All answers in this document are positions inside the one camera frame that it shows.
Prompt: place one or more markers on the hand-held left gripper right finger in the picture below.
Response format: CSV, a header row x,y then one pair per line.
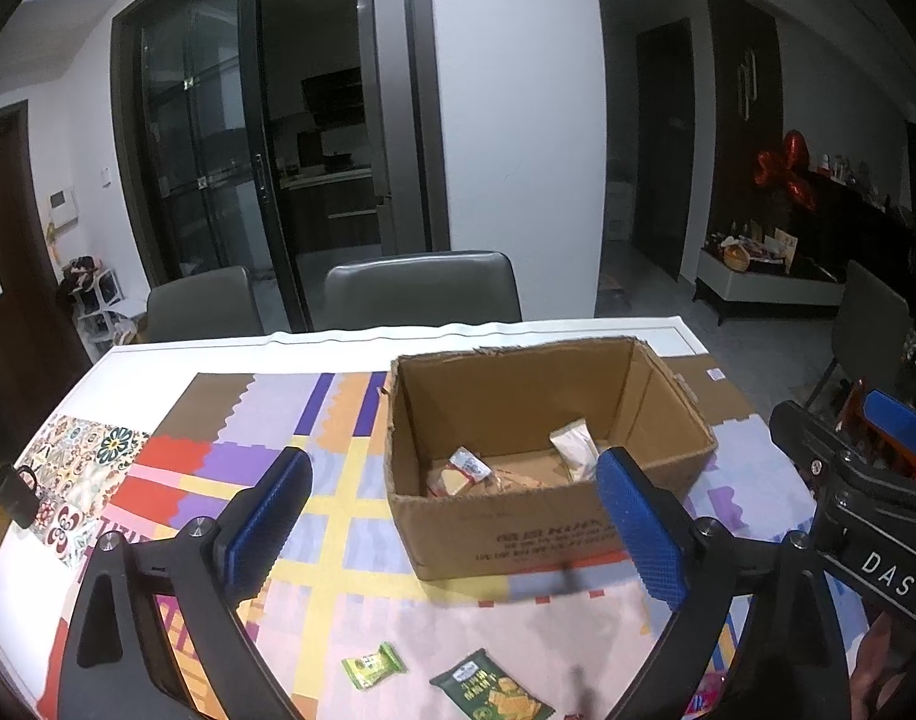
x,y
642,532

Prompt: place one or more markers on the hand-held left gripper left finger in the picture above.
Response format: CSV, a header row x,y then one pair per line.
x,y
267,525

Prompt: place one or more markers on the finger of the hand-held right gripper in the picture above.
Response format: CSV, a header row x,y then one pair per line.
x,y
889,414
799,435

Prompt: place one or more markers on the brown cardboard box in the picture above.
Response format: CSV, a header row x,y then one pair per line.
x,y
503,540

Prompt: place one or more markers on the person's right hand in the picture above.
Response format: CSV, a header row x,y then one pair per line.
x,y
878,667

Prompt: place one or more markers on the colourful patterned table mat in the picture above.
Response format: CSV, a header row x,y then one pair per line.
x,y
338,480

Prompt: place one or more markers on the dark grey side chair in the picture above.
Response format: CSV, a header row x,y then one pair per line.
x,y
871,330

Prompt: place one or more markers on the white snack packet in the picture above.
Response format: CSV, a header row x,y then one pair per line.
x,y
574,450

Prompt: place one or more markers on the white low cabinet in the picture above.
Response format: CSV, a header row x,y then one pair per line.
x,y
765,291

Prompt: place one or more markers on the small green snack packet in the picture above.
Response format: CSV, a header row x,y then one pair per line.
x,y
372,665

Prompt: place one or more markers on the black sideboard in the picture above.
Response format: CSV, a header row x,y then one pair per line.
x,y
863,232

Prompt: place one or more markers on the tan snack packet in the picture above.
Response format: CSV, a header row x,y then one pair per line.
x,y
447,481

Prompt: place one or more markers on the small red and white packet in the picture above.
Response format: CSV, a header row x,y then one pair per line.
x,y
469,463

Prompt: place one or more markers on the pink snack packet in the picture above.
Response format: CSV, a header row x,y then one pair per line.
x,y
702,711

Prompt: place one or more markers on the woven basket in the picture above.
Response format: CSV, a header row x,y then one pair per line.
x,y
737,256

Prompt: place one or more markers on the dark green cracker packet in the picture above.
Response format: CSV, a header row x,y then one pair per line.
x,y
492,690

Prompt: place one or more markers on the grey upholstered dining chair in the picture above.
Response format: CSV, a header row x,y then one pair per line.
x,y
203,307
420,292

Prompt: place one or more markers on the black mug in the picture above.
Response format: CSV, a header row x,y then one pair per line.
x,y
15,499

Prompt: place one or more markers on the white shoe rack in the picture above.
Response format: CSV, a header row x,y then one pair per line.
x,y
98,300

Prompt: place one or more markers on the red heart balloons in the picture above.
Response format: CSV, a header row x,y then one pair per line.
x,y
792,150

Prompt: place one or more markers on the dark interior door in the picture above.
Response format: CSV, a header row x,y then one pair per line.
x,y
664,165

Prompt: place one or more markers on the dark brown wooden door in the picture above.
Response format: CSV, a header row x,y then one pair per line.
x,y
30,277

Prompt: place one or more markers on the dark wooden wardrobe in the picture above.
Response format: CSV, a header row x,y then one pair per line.
x,y
735,52

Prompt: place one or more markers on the black framed glass sliding door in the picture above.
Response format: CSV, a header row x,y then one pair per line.
x,y
203,90

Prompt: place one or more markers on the black range hood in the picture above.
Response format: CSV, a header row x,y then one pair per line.
x,y
334,88

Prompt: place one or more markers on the white wall intercom panel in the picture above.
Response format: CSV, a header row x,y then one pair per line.
x,y
64,204

